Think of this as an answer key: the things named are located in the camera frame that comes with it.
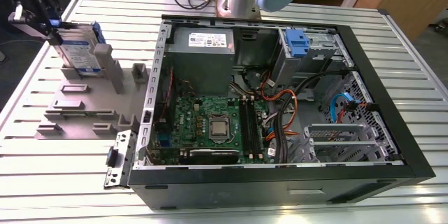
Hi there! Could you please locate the hard disk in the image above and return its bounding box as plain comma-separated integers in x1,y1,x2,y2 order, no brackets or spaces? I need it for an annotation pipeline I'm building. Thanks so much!
45,20,105,79

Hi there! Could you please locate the metal disk bay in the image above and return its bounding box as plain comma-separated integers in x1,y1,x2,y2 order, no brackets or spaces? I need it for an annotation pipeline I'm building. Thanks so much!
302,123,402,163

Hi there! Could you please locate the grey parts rack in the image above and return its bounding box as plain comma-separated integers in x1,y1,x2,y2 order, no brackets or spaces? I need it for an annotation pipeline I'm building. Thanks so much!
33,45,153,141

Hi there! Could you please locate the grey power supply unit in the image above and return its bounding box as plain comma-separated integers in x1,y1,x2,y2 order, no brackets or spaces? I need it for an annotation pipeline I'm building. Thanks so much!
164,27,234,98

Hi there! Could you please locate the green motherboard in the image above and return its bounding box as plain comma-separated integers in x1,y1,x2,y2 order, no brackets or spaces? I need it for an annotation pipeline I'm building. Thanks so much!
149,95,277,164

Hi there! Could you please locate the silver CPU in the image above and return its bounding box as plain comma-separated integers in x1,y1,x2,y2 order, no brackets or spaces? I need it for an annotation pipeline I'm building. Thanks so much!
209,121,232,137

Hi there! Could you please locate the CPU socket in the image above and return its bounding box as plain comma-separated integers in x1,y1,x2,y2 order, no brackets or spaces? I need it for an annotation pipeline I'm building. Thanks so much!
206,113,234,145

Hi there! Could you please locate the blue drive latch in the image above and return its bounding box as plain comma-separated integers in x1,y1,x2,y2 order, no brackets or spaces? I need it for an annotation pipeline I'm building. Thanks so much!
285,29,310,58

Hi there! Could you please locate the black RAM slot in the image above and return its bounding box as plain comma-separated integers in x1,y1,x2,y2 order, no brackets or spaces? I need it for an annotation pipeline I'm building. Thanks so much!
246,97,264,159
240,97,256,159

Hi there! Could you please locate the black graphics card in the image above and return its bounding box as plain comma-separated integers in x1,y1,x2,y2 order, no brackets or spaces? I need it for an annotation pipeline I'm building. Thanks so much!
178,148,241,165

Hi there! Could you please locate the metal optical drive cage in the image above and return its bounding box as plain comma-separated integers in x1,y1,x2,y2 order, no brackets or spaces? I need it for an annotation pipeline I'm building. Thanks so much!
272,27,353,88

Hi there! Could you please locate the black open PC case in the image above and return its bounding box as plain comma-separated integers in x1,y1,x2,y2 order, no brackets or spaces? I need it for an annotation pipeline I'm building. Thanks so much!
128,14,437,210

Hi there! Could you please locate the red twisted wire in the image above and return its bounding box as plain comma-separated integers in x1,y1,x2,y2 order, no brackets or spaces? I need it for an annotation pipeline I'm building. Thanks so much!
164,65,174,120

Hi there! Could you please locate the orange wire bundle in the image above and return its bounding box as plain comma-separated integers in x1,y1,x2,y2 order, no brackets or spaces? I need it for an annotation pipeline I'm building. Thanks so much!
260,89,300,142

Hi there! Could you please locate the black cable bundle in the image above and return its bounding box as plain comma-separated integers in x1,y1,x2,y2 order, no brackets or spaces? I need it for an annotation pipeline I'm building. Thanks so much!
272,70,350,163

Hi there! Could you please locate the blue flat wire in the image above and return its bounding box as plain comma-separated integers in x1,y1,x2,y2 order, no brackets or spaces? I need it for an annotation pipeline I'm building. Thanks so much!
329,92,357,124

